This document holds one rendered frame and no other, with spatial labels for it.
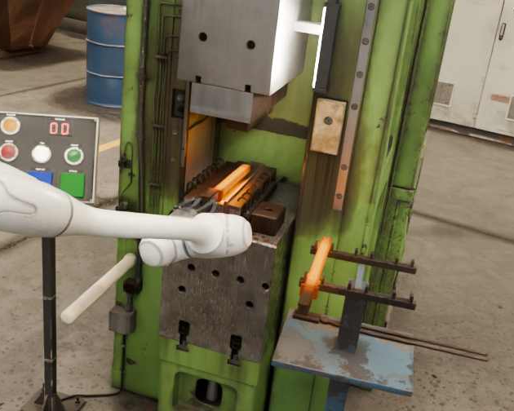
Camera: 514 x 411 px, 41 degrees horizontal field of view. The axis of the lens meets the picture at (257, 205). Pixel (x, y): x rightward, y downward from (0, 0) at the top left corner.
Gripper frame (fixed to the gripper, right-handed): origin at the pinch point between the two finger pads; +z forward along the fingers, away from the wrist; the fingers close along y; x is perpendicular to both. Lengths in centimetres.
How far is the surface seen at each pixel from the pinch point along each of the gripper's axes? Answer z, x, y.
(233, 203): 11.4, -4.9, 4.3
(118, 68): 392, -69, -239
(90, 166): -0.8, 2.1, -40.6
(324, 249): -3.3, -6.0, 37.8
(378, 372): -17, -33, 61
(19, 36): 497, -81, -422
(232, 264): 3.6, -22.5, 8.5
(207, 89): 10.0, 31.1, -7.3
